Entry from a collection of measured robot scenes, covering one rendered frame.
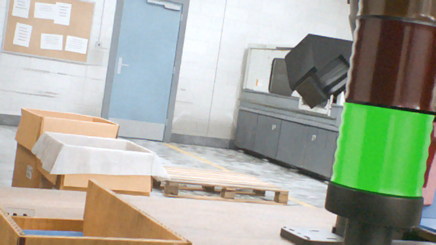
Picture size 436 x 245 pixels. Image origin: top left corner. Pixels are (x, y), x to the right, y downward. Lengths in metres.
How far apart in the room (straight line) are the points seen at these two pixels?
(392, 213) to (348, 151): 0.03
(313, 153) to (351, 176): 9.60
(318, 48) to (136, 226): 0.22
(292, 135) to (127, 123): 2.65
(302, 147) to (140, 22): 3.19
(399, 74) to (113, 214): 0.43
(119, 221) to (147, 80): 11.06
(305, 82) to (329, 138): 8.94
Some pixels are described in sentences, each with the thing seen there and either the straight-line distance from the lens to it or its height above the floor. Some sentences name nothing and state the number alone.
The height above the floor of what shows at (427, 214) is 0.99.
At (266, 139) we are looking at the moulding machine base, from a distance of 11.14.
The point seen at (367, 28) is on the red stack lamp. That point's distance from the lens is 0.33.
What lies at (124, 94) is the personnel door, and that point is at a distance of 11.66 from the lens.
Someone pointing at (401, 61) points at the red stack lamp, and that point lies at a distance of 0.32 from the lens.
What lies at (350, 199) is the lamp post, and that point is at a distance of 0.32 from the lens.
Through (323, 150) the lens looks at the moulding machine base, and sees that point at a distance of 9.72.
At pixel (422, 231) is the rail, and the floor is 0.99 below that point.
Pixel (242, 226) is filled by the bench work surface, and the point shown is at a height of 0.90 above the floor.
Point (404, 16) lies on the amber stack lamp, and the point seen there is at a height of 1.12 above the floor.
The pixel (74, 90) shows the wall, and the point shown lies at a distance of 11.51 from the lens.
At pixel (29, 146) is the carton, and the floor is 0.54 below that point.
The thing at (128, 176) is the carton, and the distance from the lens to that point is 4.08.
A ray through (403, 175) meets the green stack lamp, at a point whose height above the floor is 1.06.
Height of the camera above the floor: 1.09
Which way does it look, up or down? 3 degrees down
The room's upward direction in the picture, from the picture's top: 8 degrees clockwise
